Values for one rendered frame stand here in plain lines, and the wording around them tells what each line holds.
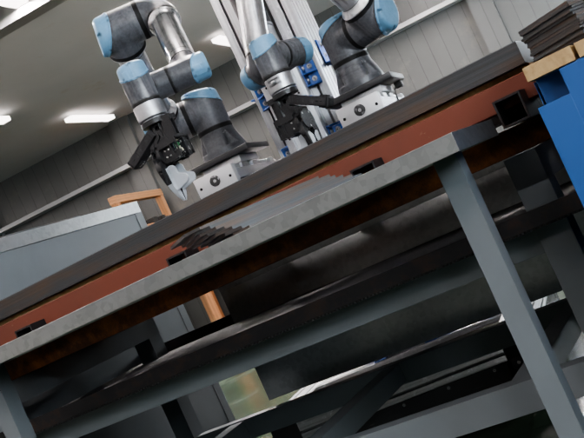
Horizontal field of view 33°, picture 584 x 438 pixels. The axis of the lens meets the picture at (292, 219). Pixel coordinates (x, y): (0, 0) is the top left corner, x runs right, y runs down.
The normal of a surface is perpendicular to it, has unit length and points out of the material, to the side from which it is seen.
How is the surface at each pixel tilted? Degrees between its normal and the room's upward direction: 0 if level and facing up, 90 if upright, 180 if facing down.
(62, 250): 90
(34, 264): 90
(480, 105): 90
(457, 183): 90
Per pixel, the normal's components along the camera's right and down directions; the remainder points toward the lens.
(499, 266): -0.40, 0.17
